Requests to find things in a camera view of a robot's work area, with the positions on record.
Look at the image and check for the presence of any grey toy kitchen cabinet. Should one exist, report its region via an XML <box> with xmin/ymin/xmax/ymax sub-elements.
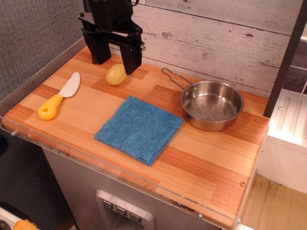
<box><xmin>43</xmin><ymin>149</ymin><xmax>217</xmax><ymax>230</ymax></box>

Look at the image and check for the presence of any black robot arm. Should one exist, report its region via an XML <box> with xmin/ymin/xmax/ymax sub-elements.
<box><xmin>78</xmin><ymin>0</ymin><xmax>144</xmax><ymax>75</ymax></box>

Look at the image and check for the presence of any silver dispenser button panel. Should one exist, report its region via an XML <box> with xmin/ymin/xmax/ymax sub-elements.
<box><xmin>95</xmin><ymin>189</ymin><xmax>155</xmax><ymax>230</ymax></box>

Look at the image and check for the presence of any blue folded cloth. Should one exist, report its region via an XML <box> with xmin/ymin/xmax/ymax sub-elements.
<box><xmin>94</xmin><ymin>96</ymin><xmax>184</xmax><ymax>166</ymax></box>

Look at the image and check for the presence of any yellow handled toy knife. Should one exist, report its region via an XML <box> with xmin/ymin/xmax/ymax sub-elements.
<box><xmin>38</xmin><ymin>72</ymin><xmax>81</xmax><ymax>120</ymax></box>

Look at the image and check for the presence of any dark right vertical post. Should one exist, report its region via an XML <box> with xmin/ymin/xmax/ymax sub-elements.
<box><xmin>263</xmin><ymin>0</ymin><xmax>307</xmax><ymax>118</ymax></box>

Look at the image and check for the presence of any stainless steel pot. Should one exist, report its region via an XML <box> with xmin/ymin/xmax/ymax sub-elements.
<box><xmin>161</xmin><ymin>68</ymin><xmax>245</xmax><ymax>131</ymax></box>

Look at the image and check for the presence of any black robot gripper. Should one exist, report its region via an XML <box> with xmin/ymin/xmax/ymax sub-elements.
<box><xmin>78</xmin><ymin>0</ymin><xmax>144</xmax><ymax>75</ymax></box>

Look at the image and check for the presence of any orange fuzzy object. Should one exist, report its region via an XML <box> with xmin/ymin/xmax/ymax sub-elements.
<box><xmin>13</xmin><ymin>219</ymin><xmax>38</xmax><ymax>230</ymax></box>

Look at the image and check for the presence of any yellow potato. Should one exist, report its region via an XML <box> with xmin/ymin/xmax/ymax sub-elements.
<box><xmin>106</xmin><ymin>64</ymin><xmax>127</xmax><ymax>86</ymax></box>

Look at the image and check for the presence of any white cabinet at right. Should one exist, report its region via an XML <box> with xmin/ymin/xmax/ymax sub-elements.
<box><xmin>257</xmin><ymin>90</ymin><xmax>307</xmax><ymax>193</ymax></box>

